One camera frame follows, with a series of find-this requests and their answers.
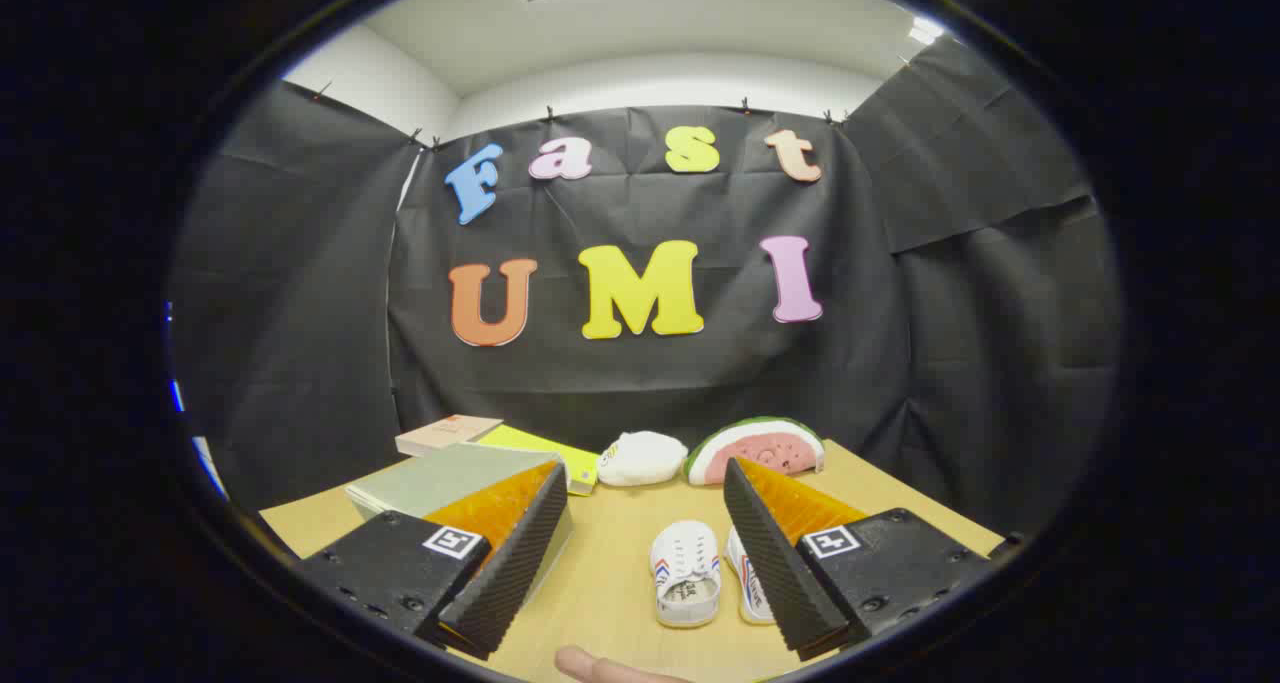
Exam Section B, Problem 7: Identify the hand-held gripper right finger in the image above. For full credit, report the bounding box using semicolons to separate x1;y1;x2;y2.
722;456;1003;662

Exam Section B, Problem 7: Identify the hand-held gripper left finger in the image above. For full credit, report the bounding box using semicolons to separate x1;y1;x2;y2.
298;460;571;662

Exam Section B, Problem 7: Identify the white canvas shoe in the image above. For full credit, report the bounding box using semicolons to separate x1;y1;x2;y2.
725;525;777;625
650;520;722;629

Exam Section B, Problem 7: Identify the pale green storage box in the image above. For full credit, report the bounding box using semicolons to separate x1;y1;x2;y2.
345;443;576;604

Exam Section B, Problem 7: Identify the yellow book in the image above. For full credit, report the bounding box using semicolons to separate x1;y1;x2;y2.
470;425;601;496

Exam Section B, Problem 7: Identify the watermelon slice plush toy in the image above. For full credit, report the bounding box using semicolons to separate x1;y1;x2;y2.
685;416;827;486

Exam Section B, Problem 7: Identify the beige book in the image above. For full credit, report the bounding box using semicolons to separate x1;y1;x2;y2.
395;415;504;457

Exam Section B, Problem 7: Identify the white plush toy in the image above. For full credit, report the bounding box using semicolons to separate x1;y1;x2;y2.
597;431;689;487

